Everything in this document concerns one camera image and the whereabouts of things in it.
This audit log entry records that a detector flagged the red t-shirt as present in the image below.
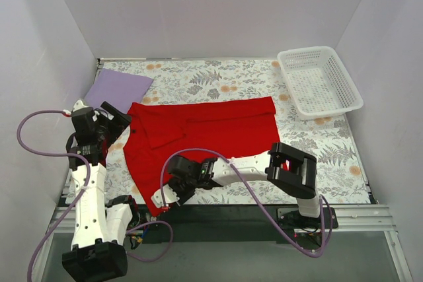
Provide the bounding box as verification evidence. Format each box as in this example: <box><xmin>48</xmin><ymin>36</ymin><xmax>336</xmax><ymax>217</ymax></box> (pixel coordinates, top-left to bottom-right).
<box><xmin>124</xmin><ymin>96</ymin><xmax>280</xmax><ymax>217</ymax></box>

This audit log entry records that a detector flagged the white plastic basket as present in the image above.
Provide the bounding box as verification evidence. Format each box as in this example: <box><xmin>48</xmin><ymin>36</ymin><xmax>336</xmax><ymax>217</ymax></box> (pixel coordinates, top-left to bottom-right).
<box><xmin>277</xmin><ymin>46</ymin><xmax>364</xmax><ymax>120</ymax></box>

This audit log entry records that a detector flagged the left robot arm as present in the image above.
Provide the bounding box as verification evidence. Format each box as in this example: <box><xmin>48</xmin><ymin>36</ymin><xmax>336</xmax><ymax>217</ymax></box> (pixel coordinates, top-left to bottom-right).
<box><xmin>62</xmin><ymin>100</ymin><xmax>141</xmax><ymax>281</ymax></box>

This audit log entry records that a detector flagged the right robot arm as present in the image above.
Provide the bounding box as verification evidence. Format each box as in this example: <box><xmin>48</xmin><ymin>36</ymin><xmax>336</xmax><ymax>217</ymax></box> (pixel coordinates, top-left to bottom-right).
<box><xmin>151</xmin><ymin>143</ymin><xmax>323</xmax><ymax>228</ymax></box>

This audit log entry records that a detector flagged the folded lavender t-shirt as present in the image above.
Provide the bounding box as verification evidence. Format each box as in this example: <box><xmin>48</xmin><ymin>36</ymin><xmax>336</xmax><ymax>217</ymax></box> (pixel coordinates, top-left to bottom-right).
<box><xmin>84</xmin><ymin>69</ymin><xmax>153</xmax><ymax>114</ymax></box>

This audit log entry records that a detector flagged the floral table mat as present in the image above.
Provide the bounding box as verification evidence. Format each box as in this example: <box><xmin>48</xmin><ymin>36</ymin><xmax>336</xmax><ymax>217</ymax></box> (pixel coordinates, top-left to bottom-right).
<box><xmin>101</xmin><ymin>59</ymin><xmax>371</xmax><ymax>205</ymax></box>

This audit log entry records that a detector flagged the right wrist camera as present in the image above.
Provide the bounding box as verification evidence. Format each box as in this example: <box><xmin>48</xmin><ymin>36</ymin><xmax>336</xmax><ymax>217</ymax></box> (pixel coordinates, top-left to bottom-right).
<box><xmin>151</xmin><ymin>184</ymin><xmax>179</xmax><ymax>209</ymax></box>

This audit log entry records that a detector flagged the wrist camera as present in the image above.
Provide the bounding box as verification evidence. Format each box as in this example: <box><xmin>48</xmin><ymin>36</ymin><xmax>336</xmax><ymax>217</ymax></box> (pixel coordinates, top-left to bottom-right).
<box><xmin>71</xmin><ymin>99</ymin><xmax>98</xmax><ymax>122</ymax></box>
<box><xmin>151</xmin><ymin>184</ymin><xmax>179</xmax><ymax>209</ymax></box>

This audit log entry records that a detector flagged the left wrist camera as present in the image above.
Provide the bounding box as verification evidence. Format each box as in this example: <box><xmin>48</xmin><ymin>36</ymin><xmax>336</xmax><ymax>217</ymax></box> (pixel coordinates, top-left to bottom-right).
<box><xmin>71</xmin><ymin>99</ymin><xmax>98</xmax><ymax>122</ymax></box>

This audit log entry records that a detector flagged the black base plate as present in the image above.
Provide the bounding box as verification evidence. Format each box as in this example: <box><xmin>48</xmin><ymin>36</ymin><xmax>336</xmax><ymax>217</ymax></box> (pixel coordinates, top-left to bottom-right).
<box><xmin>157</xmin><ymin>205</ymin><xmax>323</xmax><ymax>249</ymax></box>

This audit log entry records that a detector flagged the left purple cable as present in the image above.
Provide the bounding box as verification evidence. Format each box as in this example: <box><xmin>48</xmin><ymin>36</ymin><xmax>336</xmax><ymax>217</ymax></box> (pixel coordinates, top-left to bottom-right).
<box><xmin>16</xmin><ymin>109</ymin><xmax>174</xmax><ymax>282</ymax></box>

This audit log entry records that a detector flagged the aluminium frame rail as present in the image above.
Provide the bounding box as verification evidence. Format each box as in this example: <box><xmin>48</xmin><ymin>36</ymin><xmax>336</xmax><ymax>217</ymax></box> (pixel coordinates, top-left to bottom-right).
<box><xmin>32</xmin><ymin>204</ymin><xmax>412</xmax><ymax>281</ymax></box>

